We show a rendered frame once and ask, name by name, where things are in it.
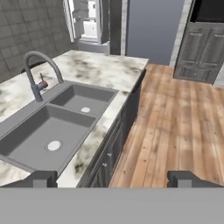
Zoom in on white window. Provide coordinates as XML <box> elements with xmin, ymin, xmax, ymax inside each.
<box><xmin>63</xmin><ymin>0</ymin><xmax>110</xmax><ymax>46</ymax></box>

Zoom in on grey double sink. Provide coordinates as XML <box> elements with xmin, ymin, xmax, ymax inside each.
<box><xmin>0</xmin><ymin>80</ymin><xmax>120</xmax><ymax>177</ymax></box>

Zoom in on grey arched tap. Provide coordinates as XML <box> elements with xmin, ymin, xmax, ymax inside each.
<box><xmin>23</xmin><ymin>50</ymin><xmax>65</xmax><ymax>102</ymax></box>

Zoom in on grey tall cabinet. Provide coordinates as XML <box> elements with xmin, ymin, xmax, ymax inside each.
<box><xmin>172</xmin><ymin>22</ymin><xmax>224</xmax><ymax>85</ymax></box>

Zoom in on dark grey counter cabinets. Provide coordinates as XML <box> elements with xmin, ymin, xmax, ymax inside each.
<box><xmin>78</xmin><ymin>68</ymin><xmax>147</xmax><ymax>188</ymax></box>

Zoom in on grey fridge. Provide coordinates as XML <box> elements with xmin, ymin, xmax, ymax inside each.
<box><xmin>125</xmin><ymin>0</ymin><xmax>186</xmax><ymax>67</ymax></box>

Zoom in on black wall oven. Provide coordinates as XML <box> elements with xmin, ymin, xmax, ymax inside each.
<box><xmin>189</xmin><ymin>0</ymin><xmax>224</xmax><ymax>25</ymax></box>

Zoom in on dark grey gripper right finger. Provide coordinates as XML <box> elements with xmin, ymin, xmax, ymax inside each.
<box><xmin>166</xmin><ymin>170</ymin><xmax>224</xmax><ymax>188</ymax></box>

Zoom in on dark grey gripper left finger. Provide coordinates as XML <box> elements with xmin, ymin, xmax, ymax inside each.
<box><xmin>2</xmin><ymin>170</ymin><xmax>59</xmax><ymax>188</ymax></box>

